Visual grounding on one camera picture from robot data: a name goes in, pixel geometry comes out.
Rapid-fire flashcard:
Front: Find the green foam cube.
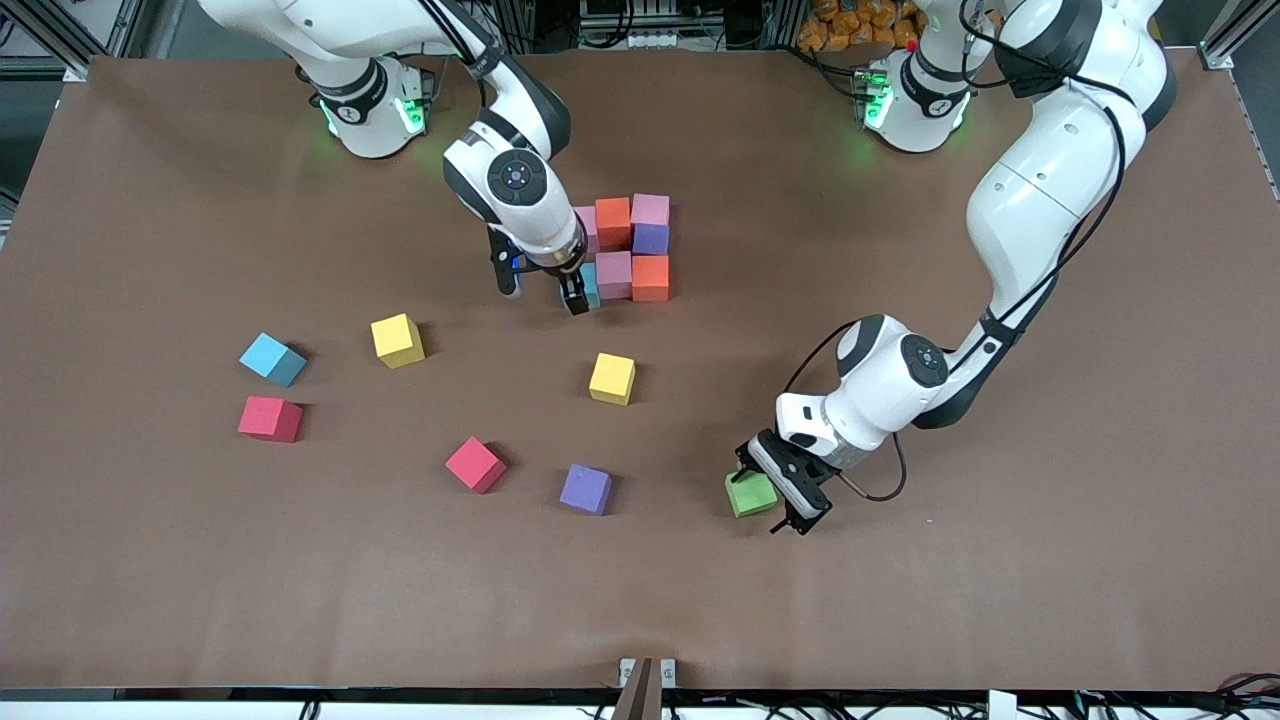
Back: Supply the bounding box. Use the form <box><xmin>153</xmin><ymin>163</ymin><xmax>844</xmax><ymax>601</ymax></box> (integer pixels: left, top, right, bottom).
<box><xmin>725</xmin><ymin>470</ymin><xmax>779</xmax><ymax>519</ymax></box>

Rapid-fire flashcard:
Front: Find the yellow foam cube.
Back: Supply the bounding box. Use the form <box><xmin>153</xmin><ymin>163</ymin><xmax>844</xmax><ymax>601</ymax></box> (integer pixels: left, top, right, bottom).
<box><xmin>370</xmin><ymin>313</ymin><xmax>426</xmax><ymax>369</ymax></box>
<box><xmin>588</xmin><ymin>352</ymin><xmax>637</xmax><ymax>406</ymax></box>

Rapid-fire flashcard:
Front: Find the red foam cube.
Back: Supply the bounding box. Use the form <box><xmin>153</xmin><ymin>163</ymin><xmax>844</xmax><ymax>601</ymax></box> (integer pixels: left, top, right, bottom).
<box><xmin>444</xmin><ymin>436</ymin><xmax>508</xmax><ymax>495</ymax></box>
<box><xmin>237</xmin><ymin>396</ymin><xmax>304</xmax><ymax>444</ymax></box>

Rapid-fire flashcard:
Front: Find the brown table cover sheet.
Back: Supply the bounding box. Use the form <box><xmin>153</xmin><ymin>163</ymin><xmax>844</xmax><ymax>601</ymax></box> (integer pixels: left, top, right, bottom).
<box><xmin>0</xmin><ymin>48</ymin><xmax>1280</xmax><ymax>693</ymax></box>

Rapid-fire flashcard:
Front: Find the white power strip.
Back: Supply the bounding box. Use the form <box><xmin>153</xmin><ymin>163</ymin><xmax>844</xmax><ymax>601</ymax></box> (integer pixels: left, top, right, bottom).
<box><xmin>450</xmin><ymin>0</ymin><xmax>501</xmax><ymax>58</ymax></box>

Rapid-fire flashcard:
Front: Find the grey equipment rack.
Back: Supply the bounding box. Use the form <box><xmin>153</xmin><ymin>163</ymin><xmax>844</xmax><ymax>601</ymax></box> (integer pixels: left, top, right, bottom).
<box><xmin>578</xmin><ymin>0</ymin><xmax>701</xmax><ymax>51</ymax></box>

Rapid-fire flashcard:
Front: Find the orange snack bag pile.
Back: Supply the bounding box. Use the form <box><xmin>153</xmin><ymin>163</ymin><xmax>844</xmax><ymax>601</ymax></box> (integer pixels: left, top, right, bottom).
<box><xmin>797</xmin><ymin>0</ymin><xmax>923</xmax><ymax>54</ymax></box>

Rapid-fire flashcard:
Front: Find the black camera cable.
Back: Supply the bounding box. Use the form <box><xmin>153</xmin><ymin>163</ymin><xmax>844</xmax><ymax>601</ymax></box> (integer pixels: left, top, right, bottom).
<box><xmin>415</xmin><ymin>0</ymin><xmax>501</xmax><ymax>111</ymax></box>
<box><xmin>785</xmin><ymin>0</ymin><xmax>1131</xmax><ymax>503</ymax></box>

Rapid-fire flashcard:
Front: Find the small metal bracket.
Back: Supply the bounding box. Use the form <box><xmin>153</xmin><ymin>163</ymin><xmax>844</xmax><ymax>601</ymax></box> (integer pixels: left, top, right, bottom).
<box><xmin>619</xmin><ymin>657</ymin><xmax>677</xmax><ymax>689</ymax></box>

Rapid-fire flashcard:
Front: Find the brown camera post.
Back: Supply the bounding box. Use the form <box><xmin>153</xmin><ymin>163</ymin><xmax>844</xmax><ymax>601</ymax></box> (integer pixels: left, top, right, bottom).
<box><xmin>611</xmin><ymin>657</ymin><xmax>664</xmax><ymax>720</ymax></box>

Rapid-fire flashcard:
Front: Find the aluminium frame profile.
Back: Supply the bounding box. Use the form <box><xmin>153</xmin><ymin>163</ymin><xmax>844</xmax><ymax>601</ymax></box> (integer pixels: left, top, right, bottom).
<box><xmin>1195</xmin><ymin>0</ymin><xmax>1280</xmax><ymax>71</ymax></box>
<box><xmin>0</xmin><ymin>0</ymin><xmax>151</xmax><ymax>83</ymax></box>

